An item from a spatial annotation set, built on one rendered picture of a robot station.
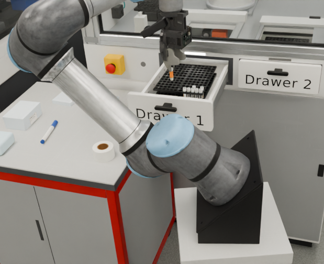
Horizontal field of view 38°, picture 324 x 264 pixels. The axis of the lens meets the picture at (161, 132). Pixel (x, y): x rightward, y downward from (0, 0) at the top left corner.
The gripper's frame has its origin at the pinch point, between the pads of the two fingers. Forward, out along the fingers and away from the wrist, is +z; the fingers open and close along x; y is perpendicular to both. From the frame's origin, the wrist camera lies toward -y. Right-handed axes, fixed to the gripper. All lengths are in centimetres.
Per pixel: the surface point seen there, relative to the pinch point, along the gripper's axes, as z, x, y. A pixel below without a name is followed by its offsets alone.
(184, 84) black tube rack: 8.4, 5.1, 2.7
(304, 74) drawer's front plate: 8.5, 28.2, 38.8
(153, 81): 9.2, 3.6, -9.3
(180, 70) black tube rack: 8.1, 13.5, -3.3
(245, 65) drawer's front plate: 6.7, 23.9, 18.0
